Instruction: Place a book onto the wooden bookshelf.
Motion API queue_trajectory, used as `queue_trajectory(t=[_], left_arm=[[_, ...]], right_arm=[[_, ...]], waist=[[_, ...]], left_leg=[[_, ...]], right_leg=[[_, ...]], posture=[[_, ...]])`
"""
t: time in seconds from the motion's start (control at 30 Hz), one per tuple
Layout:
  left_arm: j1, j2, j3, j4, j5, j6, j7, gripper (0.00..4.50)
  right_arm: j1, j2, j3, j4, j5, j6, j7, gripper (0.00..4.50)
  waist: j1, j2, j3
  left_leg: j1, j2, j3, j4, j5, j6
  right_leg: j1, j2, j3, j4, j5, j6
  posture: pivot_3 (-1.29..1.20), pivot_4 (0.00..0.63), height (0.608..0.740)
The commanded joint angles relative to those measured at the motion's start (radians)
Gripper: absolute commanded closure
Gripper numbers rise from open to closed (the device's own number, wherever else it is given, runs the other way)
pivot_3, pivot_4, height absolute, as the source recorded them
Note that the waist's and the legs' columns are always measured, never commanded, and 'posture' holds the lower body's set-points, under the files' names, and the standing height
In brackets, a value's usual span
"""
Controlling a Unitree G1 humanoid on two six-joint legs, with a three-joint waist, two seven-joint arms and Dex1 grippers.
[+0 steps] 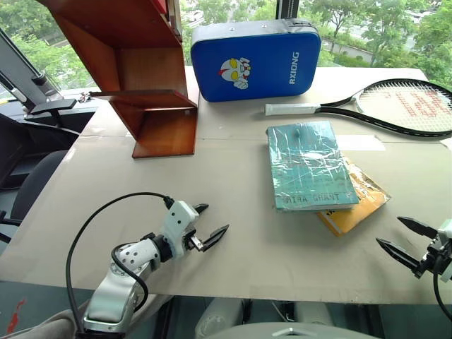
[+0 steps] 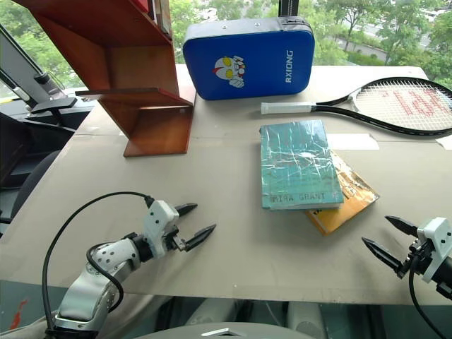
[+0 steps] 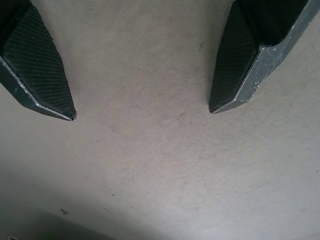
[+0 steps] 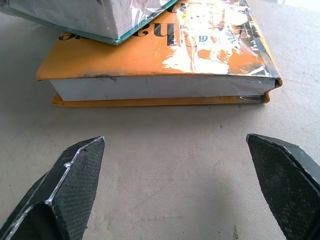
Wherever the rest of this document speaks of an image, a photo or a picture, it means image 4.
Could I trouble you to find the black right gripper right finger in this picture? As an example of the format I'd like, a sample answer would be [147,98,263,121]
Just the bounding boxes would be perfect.
[245,133,320,240]

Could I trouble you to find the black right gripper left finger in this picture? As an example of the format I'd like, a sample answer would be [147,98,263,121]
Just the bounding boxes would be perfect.
[0,136,106,240]

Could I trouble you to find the orange hardcover book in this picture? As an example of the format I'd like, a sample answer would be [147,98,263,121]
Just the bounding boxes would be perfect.
[35,0,283,109]

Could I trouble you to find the teal hardcover book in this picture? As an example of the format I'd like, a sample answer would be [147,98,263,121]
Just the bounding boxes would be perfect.
[0,0,179,46]

